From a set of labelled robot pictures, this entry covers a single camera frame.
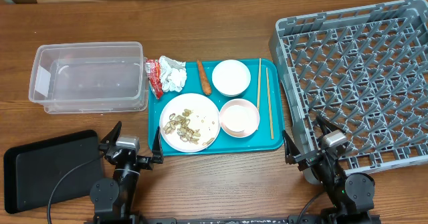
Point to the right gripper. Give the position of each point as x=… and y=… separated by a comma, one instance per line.
x=290, y=150

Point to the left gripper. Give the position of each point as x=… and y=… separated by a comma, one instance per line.
x=147, y=162

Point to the white plate with food scraps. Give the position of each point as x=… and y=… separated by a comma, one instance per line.
x=189, y=123

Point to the pink bowl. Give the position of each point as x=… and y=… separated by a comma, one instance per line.
x=255, y=118

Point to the wooden chopstick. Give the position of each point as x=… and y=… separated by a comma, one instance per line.
x=269, y=103
x=258, y=85

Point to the red snack wrapper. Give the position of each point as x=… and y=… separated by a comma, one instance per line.
x=153, y=71

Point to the white tissue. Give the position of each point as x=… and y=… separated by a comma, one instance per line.
x=173, y=74

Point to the orange carrot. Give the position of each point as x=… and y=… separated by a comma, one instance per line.
x=205, y=85

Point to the white bowl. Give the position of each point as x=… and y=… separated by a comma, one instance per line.
x=231, y=77

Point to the black plastic tray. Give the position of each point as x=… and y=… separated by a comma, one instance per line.
x=31, y=171

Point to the white cup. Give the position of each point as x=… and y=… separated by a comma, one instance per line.
x=237, y=118

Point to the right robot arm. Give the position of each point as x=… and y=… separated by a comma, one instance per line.
x=351, y=195

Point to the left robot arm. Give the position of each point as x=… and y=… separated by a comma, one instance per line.
x=113, y=197

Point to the grey dishwasher rack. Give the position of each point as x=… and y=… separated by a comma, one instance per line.
x=364, y=69

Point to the teal serving tray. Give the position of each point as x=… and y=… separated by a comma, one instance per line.
x=259, y=141

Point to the clear plastic bin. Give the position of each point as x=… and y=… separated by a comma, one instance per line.
x=91, y=77

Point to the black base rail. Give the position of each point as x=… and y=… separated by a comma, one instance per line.
x=292, y=219

